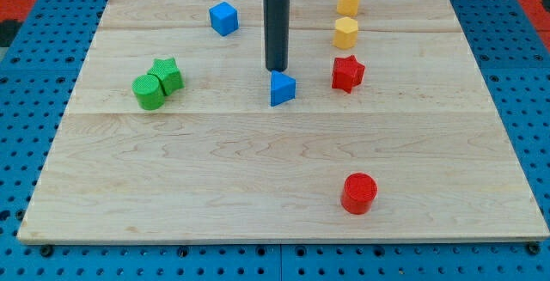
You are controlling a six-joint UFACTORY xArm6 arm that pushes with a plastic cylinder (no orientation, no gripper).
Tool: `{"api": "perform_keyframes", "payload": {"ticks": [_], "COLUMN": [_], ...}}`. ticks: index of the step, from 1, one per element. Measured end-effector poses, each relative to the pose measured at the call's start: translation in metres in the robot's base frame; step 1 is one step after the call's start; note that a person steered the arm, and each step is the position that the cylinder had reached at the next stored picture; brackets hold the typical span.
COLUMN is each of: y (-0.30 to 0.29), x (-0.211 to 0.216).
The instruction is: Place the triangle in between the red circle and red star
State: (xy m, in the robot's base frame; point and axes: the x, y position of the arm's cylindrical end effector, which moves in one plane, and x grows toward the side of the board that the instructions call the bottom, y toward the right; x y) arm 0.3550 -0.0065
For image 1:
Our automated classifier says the yellow heart block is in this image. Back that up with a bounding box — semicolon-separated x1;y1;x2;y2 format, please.
336;0;360;16

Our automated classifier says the green star block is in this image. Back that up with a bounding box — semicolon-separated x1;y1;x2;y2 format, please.
147;58;185;96

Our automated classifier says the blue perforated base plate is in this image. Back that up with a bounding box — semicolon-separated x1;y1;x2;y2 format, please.
1;0;549;280

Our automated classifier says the light wooden board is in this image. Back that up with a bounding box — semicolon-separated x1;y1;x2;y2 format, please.
18;0;549;245

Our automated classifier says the green cylinder block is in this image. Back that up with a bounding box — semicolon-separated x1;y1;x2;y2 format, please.
131;75;165;110

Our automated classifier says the red star block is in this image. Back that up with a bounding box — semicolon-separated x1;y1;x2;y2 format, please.
332;55;366;94

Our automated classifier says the red cylinder block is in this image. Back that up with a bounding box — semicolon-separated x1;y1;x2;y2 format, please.
340;173;378;215

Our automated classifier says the blue cube block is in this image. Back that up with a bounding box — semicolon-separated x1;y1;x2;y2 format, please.
209;2;239;36

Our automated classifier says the yellow hexagon block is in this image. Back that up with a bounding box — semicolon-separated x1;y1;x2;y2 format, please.
333;16;359;49

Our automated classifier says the blue triangle block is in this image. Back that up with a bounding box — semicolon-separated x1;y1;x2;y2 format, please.
270;70;296;107

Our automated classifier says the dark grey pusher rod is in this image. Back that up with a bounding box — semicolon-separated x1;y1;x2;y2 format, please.
263;0;290;71

